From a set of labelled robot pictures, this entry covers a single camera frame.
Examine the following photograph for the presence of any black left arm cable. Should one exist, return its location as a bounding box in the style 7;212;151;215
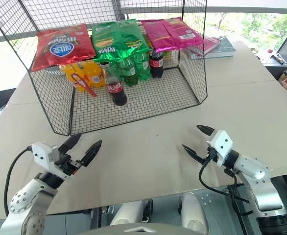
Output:
3;145;34;211

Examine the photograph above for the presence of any orange soda plastic bottle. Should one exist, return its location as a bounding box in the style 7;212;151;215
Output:
60;64;88;93
81;60;105;89

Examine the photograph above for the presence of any beige table cover sheet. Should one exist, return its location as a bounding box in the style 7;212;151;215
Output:
10;39;279;106
0;78;287;216

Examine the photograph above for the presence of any black wire mesh rack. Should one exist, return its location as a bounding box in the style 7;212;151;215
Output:
0;0;208;137

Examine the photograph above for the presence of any dark cola plastic bottle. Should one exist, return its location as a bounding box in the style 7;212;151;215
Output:
148;48;165;79

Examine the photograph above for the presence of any pink chip bag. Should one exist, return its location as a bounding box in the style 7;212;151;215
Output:
162;17;205;50
141;19;178;53

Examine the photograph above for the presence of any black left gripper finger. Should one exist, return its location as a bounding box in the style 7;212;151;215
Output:
58;133;83;156
80;140;103;167

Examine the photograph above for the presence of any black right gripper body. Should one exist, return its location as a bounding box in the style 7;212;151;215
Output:
203;145;218;163

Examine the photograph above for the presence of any red chip bag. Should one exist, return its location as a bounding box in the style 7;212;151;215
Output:
30;23;97;72

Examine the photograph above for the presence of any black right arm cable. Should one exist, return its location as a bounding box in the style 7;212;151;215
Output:
198;149;250;221

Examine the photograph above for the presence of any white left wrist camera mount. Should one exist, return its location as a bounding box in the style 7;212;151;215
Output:
31;141;73;182

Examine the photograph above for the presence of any stack of books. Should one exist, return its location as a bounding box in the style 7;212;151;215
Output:
190;36;237;60

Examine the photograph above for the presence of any glass cola bottle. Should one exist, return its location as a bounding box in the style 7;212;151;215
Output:
98;61;128;107

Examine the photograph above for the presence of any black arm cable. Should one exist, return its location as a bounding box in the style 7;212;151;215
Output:
3;145;34;211
198;149;250;221

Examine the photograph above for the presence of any green chip bag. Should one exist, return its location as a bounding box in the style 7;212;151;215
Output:
114;19;151;62
91;21;121;63

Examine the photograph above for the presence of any white rounded robot leg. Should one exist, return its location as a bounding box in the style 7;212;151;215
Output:
108;200;147;226
181;191;210;230

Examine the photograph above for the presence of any small black device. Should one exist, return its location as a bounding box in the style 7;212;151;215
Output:
270;54;286;65

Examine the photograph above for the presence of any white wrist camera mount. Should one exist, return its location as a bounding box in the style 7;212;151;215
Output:
31;141;73;182
206;130;234;168

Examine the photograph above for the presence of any pink book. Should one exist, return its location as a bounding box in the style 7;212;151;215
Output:
184;36;221;60

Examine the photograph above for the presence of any red-rimmed paddle-shaped tool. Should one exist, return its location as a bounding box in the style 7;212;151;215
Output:
70;72;98;97

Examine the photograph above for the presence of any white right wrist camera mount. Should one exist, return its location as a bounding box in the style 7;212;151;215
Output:
206;130;234;168

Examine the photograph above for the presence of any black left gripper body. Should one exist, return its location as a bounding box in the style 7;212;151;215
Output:
54;153;89;176

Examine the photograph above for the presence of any green soda plastic bottle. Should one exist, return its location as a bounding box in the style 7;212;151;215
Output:
133;52;151;81
119;56;139;88

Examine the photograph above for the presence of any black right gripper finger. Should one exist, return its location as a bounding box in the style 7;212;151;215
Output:
195;125;216;137
181;144;206;167

